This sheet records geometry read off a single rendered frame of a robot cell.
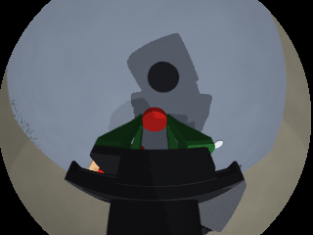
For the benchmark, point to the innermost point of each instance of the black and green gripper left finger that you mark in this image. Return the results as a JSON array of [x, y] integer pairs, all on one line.
[[123, 135]]

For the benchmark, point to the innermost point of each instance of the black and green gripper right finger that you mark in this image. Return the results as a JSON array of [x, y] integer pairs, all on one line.
[[186, 136]]

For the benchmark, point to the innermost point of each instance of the black disc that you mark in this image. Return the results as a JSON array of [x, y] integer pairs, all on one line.
[[163, 77]]

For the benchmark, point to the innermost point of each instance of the tan tray with round pockets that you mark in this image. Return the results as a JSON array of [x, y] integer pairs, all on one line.
[[93, 166]]

